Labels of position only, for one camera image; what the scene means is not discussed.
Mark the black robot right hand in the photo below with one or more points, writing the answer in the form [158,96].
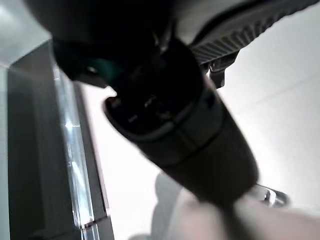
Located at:
[175,125]

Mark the black store shelf unit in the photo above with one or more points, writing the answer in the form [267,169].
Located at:
[30,150]

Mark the clear plastic shelf price rail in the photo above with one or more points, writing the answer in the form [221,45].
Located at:
[75,155]
[92,231]

